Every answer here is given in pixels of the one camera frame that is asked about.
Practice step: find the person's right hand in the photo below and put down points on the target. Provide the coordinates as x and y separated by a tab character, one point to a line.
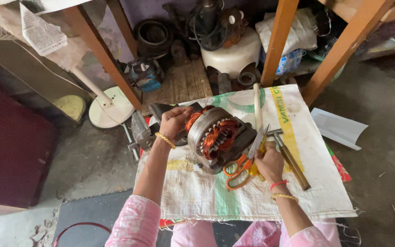
271	164

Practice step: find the person's left hand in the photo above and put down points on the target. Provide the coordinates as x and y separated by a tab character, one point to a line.
171	123

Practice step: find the person's right fingers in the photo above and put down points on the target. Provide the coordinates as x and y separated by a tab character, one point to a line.
265	151

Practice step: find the person's left fingers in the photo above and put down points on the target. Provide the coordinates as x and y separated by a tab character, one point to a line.
180	111

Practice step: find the motor stator with copper windings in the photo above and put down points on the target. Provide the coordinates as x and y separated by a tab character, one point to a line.
214	137

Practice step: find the worn wooden board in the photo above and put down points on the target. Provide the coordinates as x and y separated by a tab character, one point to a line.
180	84

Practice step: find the red thread wristband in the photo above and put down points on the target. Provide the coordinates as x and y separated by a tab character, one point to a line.
278	184

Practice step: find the grey bench vise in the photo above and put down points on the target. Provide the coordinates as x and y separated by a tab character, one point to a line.
142	132

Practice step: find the cream wooden stick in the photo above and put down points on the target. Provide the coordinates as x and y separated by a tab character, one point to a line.
258	106

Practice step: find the blue motor unit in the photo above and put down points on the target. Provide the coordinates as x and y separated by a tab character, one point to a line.
146	75

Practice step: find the white paper sheet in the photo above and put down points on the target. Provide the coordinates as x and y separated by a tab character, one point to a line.
336	127

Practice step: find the white plastic stool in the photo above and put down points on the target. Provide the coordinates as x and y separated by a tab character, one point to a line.
233	55

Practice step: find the white woven sack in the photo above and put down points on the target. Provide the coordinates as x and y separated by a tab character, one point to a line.
197	192

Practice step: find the blue printed plastic bag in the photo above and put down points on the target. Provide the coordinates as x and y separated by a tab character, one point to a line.
288	61

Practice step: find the orange wooden table leg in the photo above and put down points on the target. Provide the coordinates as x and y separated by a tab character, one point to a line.
123	25
105	58
278	41
345	48

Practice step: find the brown motor part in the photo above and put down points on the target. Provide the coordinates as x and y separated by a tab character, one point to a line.
235	25

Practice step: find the yellow round disc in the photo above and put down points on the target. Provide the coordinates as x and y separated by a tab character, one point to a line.
70	107

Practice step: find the pink patterned garment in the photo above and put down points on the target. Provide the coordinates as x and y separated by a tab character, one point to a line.
135	223

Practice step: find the white crumpled bag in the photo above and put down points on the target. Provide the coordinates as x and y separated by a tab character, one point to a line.
286	32

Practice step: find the dark grey floor mat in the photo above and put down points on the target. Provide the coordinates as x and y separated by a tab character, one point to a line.
87	209

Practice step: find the grey metal panel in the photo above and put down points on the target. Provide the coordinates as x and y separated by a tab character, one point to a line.
29	68

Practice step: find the folded newspaper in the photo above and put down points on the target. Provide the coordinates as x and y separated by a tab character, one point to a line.
41	32

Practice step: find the maroon cabinet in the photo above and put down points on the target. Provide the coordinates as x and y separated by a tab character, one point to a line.
10	147

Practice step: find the white pedestal fan base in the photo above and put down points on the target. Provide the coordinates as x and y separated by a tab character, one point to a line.
113	109

